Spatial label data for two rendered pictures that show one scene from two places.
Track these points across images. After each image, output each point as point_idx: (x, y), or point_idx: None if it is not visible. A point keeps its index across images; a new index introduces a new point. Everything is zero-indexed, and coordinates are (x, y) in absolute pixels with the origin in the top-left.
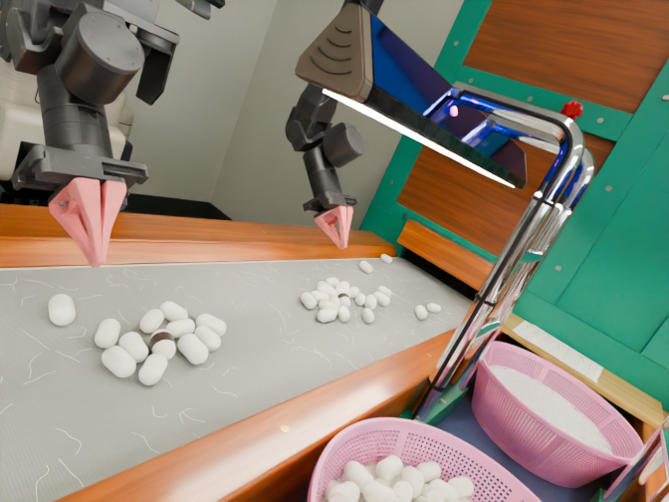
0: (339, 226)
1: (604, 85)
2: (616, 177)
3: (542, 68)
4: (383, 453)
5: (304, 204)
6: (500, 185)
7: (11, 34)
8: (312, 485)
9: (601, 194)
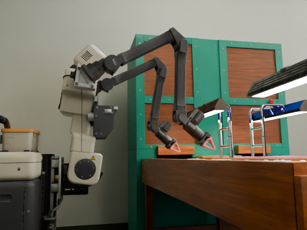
0: (177, 146)
1: None
2: None
3: (167, 91)
4: None
5: (169, 145)
6: (173, 125)
7: (181, 118)
8: (255, 156)
9: None
